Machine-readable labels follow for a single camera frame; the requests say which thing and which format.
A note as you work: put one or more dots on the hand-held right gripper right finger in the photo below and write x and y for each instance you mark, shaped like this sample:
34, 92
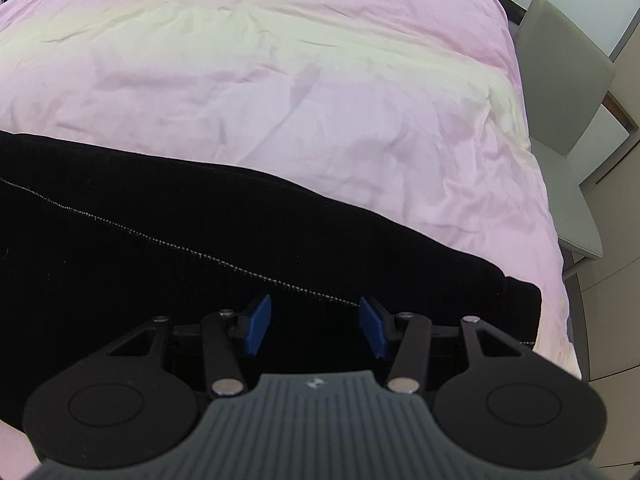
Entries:
372, 325

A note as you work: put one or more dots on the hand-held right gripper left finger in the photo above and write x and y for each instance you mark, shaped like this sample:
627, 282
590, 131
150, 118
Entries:
259, 325

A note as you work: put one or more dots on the black pants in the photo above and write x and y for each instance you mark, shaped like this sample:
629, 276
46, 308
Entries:
150, 235

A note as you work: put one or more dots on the pink floral blanket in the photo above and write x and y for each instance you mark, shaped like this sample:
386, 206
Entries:
250, 85

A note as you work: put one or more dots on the grey chair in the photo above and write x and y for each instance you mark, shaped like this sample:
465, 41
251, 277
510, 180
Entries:
562, 85

